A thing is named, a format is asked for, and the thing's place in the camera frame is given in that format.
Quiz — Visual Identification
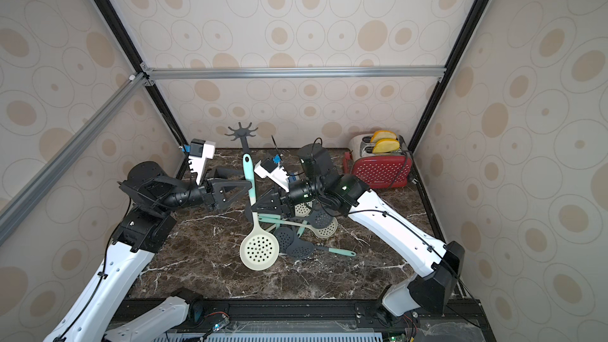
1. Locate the cream skimmer mint handle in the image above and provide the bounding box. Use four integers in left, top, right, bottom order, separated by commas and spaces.
239, 153, 281, 272
257, 215, 338, 239

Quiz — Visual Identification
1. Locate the grey utensil rack stand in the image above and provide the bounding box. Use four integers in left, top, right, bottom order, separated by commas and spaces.
226, 122, 257, 221

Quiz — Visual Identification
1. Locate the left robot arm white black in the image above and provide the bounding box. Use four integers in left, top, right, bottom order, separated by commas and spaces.
46, 161, 255, 341

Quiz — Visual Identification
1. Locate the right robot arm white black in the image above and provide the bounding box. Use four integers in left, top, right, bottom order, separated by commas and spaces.
243, 142, 465, 317

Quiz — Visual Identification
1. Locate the grey skimmer lower left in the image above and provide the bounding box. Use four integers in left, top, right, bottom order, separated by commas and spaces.
273, 226, 295, 253

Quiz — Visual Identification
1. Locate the grey skimmer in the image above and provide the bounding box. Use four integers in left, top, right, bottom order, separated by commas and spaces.
307, 210, 334, 229
273, 226, 295, 253

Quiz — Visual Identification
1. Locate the grey skimmer centre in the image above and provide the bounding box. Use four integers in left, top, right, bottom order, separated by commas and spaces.
307, 210, 334, 229

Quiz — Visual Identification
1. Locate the red silver toaster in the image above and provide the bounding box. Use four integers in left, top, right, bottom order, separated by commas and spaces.
343, 133, 415, 189

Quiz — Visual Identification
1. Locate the yellow bread slice front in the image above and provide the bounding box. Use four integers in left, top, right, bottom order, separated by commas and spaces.
372, 138, 401, 155

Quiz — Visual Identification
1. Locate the yellow bread slice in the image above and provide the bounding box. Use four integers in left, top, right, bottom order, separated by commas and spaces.
372, 138, 401, 155
370, 130, 397, 143

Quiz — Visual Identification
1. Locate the yellow bread slice rear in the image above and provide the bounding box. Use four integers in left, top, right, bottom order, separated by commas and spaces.
370, 130, 397, 143

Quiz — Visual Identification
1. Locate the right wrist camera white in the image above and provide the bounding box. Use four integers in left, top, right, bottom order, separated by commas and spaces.
254, 155, 290, 193

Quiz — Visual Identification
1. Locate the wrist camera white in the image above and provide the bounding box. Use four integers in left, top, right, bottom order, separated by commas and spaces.
254, 155, 290, 193
180, 139, 216, 186

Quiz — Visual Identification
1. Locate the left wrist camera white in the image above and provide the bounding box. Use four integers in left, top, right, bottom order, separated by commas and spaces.
180, 139, 216, 186

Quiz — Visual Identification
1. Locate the grey skimmer mint handle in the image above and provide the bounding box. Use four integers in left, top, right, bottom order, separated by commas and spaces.
286, 239, 356, 260

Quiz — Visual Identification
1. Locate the aluminium frame bar horizontal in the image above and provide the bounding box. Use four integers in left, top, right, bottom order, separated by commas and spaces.
146, 66, 446, 80

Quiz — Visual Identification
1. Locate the aluminium frame bar left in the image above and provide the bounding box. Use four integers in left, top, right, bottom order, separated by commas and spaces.
1, 72, 147, 242

